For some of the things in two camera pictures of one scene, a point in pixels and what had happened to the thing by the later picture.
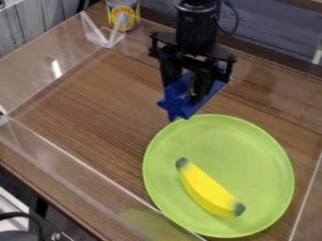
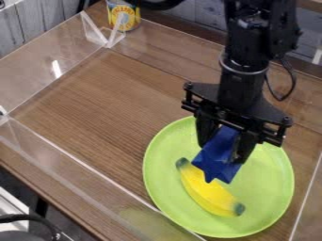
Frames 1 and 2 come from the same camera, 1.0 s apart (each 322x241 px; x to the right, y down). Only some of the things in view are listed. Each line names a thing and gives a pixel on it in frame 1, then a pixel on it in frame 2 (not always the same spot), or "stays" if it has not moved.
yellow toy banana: x=205 y=191 stays
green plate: x=241 y=156 stays
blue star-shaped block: x=177 y=101 → x=213 y=158
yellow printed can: x=123 y=14 stays
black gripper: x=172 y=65 → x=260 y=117
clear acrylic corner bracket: x=103 y=36 stays
